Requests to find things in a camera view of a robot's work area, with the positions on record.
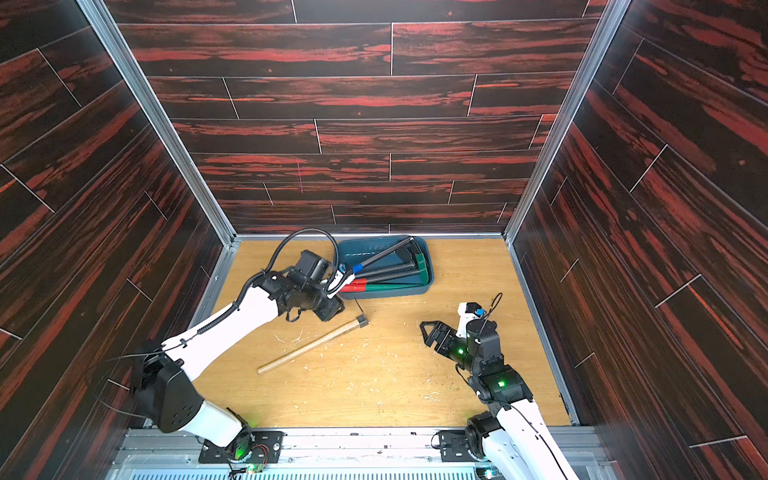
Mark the teal plastic storage box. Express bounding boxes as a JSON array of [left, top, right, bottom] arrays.
[[338, 236, 434, 300]]

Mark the chrome hoe blue grip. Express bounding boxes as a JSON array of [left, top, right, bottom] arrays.
[[352, 236, 414, 274]]

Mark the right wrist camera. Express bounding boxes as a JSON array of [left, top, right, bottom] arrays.
[[456, 302, 485, 338]]

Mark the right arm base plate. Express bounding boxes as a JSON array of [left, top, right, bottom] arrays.
[[437, 428, 522, 464]]

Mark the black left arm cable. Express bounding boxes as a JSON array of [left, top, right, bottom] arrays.
[[83, 227, 341, 421]]

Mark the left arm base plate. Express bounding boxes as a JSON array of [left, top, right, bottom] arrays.
[[198, 430, 285, 466]]

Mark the wooden handle hammer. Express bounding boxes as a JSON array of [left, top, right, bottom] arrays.
[[257, 299, 370, 375]]

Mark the green handle red tip hoe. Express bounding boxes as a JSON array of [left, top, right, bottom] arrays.
[[342, 253, 429, 293]]

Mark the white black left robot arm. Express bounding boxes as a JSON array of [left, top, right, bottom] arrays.
[[131, 250, 344, 463]]

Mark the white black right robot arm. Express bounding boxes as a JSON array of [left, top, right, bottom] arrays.
[[420, 319, 577, 479]]

